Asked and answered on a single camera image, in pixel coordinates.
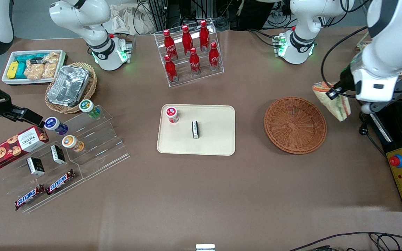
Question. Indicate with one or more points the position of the blue lid snack cup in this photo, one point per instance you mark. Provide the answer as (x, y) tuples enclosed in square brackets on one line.
[(54, 124)]

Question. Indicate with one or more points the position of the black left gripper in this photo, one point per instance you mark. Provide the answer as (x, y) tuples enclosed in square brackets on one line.
[(344, 82)]

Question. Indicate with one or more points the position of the black equipment rack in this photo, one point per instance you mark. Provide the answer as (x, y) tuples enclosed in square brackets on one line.
[(173, 12)]

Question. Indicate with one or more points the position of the clear acrylic bottle rack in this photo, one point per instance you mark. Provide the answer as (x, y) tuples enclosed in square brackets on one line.
[(181, 78)]

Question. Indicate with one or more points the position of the clear bag of crackers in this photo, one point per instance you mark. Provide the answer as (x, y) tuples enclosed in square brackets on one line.
[(51, 66), (34, 71)]

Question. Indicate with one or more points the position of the brown wicker basket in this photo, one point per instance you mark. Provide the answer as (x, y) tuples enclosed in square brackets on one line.
[(295, 125)]

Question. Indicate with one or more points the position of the small black box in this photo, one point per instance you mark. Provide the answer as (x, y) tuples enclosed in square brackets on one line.
[(57, 154), (195, 129), (35, 166)]

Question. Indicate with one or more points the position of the red Walkers cookie box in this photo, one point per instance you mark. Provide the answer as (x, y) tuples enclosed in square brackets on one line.
[(9, 148)]

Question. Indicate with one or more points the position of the triangular sandwich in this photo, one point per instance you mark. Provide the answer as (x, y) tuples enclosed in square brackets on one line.
[(339, 108)]

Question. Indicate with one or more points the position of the red emergency stop button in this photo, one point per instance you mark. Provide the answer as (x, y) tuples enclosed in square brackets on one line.
[(395, 160)]

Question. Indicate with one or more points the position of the white plastic bin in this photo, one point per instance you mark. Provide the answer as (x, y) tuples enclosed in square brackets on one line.
[(9, 81)]

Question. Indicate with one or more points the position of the red cola bottle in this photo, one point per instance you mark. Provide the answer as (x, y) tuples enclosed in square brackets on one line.
[(194, 62), (204, 36), (169, 45), (214, 57), (170, 69), (187, 41)]

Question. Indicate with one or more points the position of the Snickers chocolate bar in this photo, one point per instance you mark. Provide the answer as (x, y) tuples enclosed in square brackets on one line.
[(60, 182), (29, 197)]

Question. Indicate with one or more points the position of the green lid snack cup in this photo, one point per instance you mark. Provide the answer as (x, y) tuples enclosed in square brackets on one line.
[(87, 106)]

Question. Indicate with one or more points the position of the red lid snack cup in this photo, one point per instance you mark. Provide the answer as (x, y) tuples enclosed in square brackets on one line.
[(172, 114)]

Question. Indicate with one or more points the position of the cream plastic tray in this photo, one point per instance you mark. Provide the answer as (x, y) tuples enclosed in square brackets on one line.
[(215, 139)]

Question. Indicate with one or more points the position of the aluminium foil tray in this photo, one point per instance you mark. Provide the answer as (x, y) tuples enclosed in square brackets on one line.
[(68, 85)]

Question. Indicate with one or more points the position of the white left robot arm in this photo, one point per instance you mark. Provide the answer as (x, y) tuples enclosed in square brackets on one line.
[(312, 14)]

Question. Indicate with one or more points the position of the teal snack box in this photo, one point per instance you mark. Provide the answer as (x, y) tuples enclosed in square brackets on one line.
[(23, 58)]

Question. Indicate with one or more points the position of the small white metal object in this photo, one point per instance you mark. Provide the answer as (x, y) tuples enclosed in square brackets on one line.
[(205, 247)]

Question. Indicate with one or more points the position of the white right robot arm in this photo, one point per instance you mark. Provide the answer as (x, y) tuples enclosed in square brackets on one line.
[(82, 17)]

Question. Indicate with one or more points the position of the clear acrylic stepped stand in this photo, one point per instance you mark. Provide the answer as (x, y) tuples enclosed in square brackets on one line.
[(99, 146)]

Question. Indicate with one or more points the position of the light wicker basket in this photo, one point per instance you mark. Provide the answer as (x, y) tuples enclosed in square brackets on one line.
[(91, 87)]

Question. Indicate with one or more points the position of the orange snack cup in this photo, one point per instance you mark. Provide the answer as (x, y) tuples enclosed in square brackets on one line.
[(71, 142)]

